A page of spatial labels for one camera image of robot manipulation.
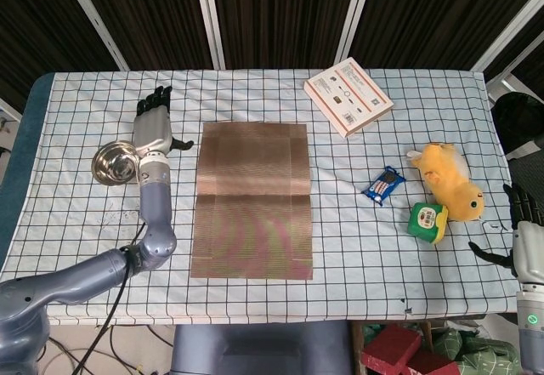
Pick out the white box with orange stripes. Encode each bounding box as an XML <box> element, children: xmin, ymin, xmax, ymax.
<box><xmin>303</xmin><ymin>56</ymin><xmax>394</xmax><ymax>139</ymax></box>

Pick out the large red box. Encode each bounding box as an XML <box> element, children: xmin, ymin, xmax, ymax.
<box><xmin>360</xmin><ymin>323</ymin><xmax>422</xmax><ymax>375</ymax></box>

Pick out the brown woven placemat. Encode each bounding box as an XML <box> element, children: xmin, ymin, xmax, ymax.
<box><xmin>190</xmin><ymin>122</ymin><xmax>315</xmax><ymax>281</ymax></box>

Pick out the green patterned cloth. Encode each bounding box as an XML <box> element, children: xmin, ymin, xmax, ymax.
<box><xmin>431</xmin><ymin>327</ymin><xmax>522</xmax><ymax>375</ymax></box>

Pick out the white shelf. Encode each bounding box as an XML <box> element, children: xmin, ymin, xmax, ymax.
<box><xmin>0</xmin><ymin>97</ymin><xmax>23</xmax><ymax>155</ymax></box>

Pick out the white partition post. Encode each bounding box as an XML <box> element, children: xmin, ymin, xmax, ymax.
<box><xmin>469</xmin><ymin>0</ymin><xmax>544</xmax><ymax>74</ymax></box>
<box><xmin>191</xmin><ymin>0</ymin><xmax>226</xmax><ymax>70</ymax></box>
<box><xmin>57</xmin><ymin>0</ymin><xmax>130</xmax><ymax>71</ymax></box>
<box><xmin>333</xmin><ymin>0</ymin><xmax>377</xmax><ymax>65</ymax></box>

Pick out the white black checked tablecloth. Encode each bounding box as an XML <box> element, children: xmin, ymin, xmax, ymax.
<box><xmin>0</xmin><ymin>68</ymin><xmax>528</xmax><ymax>325</ymax></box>

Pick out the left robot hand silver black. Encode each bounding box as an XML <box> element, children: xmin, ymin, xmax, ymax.
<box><xmin>133</xmin><ymin>85</ymin><xmax>195</xmax><ymax>157</ymax></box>

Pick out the green and yellow pack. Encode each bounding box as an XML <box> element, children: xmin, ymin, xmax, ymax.
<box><xmin>406</xmin><ymin>202</ymin><xmax>450</xmax><ymax>247</ymax></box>

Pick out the black chair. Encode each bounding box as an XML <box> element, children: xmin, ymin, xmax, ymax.
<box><xmin>490</xmin><ymin>92</ymin><xmax>544</xmax><ymax>162</ymax></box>

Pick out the blue cookie packet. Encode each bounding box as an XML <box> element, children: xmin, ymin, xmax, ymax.
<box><xmin>361</xmin><ymin>166</ymin><xmax>408</xmax><ymax>208</ymax></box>

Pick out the small red box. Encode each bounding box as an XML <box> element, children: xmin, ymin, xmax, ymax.
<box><xmin>405</xmin><ymin>349</ymin><xmax>460</xmax><ymax>375</ymax></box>

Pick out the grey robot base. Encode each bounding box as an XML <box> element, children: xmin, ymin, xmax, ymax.
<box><xmin>169</xmin><ymin>321</ymin><xmax>354</xmax><ymax>375</ymax></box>

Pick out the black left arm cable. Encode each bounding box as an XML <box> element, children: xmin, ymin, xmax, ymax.
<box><xmin>78</xmin><ymin>221</ymin><xmax>148</xmax><ymax>375</ymax></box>

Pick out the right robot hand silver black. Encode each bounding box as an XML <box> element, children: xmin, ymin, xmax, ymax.
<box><xmin>468</xmin><ymin>182</ymin><xmax>544</xmax><ymax>285</ymax></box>

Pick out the yellow plush duck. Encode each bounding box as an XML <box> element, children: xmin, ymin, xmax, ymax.
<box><xmin>406</xmin><ymin>142</ymin><xmax>485</xmax><ymax>223</ymax></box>

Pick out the stainless steel bowl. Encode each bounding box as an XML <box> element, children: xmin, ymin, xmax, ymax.
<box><xmin>91</xmin><ymin>139</ymin><xmax>143</xmax><ymax>187</ymax></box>

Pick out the teal padded table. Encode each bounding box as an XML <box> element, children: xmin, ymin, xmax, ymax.
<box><xmin>0</xmin><ymin>72</ymin><xmax>56</xmax><ymax>265</ymax></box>

